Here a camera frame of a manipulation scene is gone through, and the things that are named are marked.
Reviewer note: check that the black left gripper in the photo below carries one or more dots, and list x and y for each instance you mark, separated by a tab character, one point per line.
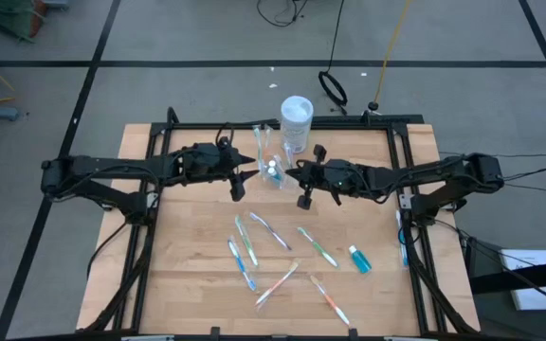
206	163

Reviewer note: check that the purple white toothbrush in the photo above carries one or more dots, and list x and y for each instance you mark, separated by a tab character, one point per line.
270	230

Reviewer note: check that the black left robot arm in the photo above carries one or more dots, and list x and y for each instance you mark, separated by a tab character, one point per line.
112	166

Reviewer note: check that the green white toothbrush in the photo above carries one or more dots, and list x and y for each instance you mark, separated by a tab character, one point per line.
258	139
246	239
318	246

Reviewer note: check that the small teal tube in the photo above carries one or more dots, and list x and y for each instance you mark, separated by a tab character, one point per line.
360	261

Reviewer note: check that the white wipes canister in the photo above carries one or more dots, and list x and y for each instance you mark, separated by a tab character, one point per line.
296	113

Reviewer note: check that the white paper booklet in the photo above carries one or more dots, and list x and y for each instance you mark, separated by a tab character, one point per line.
533	296

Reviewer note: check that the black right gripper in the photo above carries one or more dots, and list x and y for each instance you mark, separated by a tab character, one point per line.
334	177

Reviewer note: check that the black aluminium table frame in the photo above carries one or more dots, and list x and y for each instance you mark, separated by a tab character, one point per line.
206	126

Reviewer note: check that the black flat beam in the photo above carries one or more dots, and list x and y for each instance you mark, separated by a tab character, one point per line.
515	279

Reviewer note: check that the blue white toothbrush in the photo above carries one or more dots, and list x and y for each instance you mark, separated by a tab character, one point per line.
403	251
241	263

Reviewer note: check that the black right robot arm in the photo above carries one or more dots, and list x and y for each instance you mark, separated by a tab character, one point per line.
443	177

